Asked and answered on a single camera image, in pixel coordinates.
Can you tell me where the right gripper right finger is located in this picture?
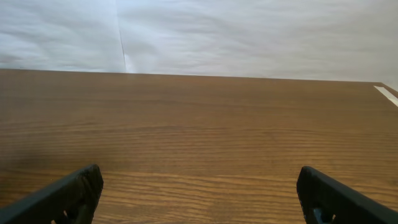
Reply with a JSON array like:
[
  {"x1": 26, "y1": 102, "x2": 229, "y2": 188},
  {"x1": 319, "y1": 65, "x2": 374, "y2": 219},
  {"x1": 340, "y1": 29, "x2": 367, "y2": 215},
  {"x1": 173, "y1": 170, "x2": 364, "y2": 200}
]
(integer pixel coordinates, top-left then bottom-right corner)
[{"x1": 296, "y1": 166, "x2": 398, "y2": 224}]

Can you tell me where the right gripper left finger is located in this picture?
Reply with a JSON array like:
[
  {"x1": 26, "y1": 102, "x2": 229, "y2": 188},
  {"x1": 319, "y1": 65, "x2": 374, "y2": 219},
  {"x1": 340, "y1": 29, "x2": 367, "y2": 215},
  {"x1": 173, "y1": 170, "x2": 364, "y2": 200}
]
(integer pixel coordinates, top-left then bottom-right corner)
[{"x1": 0, "y1": 164, "x2": 104, "y2": 224}]

